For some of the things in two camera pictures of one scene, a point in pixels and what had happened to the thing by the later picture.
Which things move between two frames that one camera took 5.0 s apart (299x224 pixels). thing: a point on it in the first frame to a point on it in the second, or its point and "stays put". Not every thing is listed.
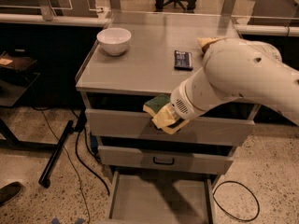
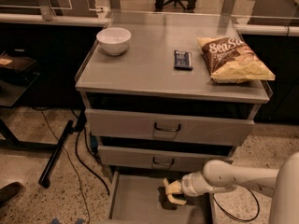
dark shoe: (9, 191) stays put
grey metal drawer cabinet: (157, 177) stays put
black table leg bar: (45, 178) stays put
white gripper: (181, 105) to (188, 185)
